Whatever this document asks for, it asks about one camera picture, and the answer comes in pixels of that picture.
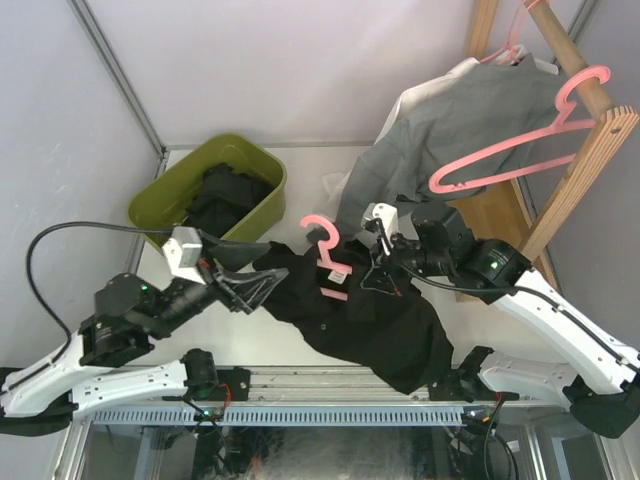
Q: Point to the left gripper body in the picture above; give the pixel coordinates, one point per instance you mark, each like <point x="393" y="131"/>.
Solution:
<point x="220" y="288"/>

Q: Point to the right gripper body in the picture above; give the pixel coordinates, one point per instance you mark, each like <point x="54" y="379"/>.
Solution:
<point x="388" y="254"/>

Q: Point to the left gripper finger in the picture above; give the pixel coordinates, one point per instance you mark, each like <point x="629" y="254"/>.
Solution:
<point x="231" y="255"/>
<point x="261" y="284"/>

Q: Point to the black shirt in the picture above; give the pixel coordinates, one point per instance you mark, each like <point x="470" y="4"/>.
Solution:
<point x="400" y="338"/>
<point x="225" y="197"/>

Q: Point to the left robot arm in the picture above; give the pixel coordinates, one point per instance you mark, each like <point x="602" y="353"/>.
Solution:
<point x="89" y="372"/>

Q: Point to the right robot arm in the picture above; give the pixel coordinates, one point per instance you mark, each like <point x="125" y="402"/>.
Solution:
<point x="597" y="381"/>

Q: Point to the white shirt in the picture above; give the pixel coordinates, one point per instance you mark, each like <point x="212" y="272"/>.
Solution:
<point x="400" y="115"/>

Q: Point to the grey shirt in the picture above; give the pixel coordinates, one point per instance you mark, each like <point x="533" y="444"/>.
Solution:
<point x="534" y="109"/>

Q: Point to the pink hanger under white shirt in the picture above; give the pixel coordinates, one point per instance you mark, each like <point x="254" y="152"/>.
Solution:
<point x="512" y="51"/>

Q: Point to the green plastic basket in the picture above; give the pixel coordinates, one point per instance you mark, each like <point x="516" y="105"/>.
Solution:
<point x="163" y="203"/>

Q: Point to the wooden clothes rack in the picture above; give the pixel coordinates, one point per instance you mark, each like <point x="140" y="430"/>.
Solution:
<point x="502" y="210"/>

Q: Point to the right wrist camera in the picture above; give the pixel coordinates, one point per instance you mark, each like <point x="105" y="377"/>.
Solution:
<point x="381" y="219"/>

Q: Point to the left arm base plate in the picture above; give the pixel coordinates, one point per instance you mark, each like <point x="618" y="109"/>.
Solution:
<point x="236" y="380"/>

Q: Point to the aluminium frame rail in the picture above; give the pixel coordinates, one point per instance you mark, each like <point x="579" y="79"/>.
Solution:
<point x="315" y="386"/>

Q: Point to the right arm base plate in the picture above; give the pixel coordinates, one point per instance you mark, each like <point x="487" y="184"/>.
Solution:
<point x="449" y="388"/>

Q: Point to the slotted cable duct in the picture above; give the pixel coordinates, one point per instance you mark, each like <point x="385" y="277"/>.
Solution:
<point x="289" y="416"/>

